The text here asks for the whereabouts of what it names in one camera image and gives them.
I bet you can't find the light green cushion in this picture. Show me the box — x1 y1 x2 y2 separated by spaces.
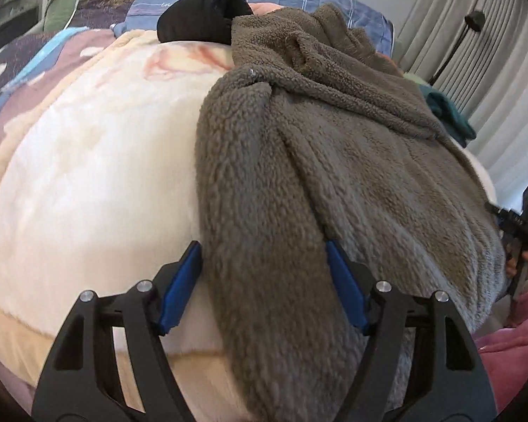
403 72 434 94

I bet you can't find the dark green garment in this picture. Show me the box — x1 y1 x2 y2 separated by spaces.
420 86 477 148

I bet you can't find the green pillow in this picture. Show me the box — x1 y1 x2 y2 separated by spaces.
44 0 79 32

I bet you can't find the brown fleece garment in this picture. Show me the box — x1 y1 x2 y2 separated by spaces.
195 4 505 421

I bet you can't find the black floor lamp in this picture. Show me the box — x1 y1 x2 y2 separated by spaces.
428 9 486 86

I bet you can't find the black folded garment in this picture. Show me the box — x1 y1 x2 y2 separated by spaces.
156 0 252 46

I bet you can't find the pink right sleeve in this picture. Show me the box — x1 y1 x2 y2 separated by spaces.
475 290 528 411

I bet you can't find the orange puffer jacket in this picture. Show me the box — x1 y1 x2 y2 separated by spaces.
376 51 403 77

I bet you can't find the cream pink blanket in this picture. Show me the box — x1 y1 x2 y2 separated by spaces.
0 1 498 422

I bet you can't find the dark deer-print quilt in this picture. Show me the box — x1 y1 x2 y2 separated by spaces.
0 0 134 144

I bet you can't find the grey curtain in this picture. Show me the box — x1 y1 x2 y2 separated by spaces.
394 0 528 208

